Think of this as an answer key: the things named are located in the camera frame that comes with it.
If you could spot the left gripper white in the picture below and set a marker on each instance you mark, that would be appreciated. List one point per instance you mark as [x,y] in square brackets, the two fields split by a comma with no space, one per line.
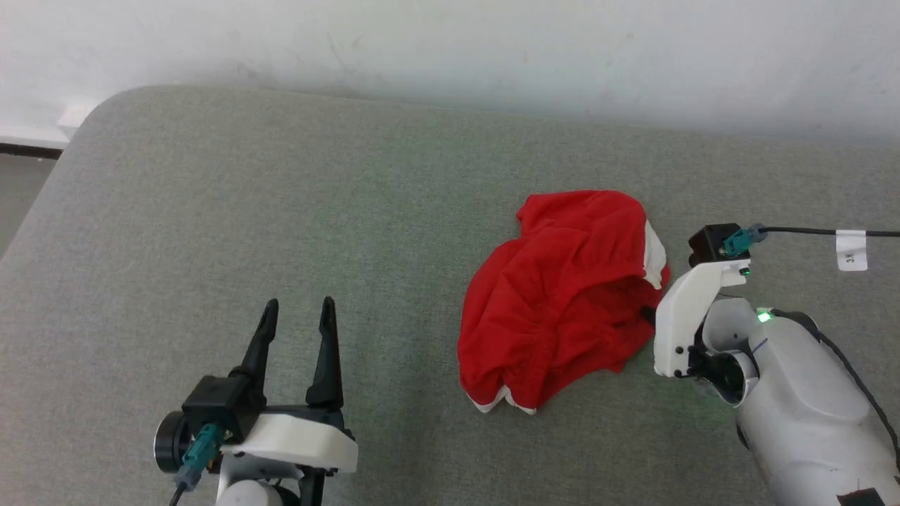
[295,439]

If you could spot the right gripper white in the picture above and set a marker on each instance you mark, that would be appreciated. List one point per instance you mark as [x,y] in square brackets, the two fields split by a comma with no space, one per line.
[685,316]

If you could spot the red garment with white trim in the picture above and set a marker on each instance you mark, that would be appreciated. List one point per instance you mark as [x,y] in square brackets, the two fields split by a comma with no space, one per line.
[562,302]

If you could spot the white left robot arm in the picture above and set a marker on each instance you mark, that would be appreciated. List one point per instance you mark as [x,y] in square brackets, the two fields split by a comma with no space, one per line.
[253,493]

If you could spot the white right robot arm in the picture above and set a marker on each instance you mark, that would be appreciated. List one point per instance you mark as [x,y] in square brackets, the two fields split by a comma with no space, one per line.
[801,407]

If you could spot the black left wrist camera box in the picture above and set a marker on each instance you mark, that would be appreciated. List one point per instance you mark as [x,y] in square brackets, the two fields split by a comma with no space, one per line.
[221,404]

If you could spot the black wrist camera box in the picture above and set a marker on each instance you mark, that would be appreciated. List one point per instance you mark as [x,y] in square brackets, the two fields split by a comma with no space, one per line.
[711,244]
[221,404]

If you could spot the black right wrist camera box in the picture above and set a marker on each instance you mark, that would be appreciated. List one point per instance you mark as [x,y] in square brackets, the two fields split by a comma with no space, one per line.
[711,244]

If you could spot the white wall baseboard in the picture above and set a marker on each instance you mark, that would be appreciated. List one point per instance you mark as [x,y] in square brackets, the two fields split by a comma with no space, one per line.
[35,130]

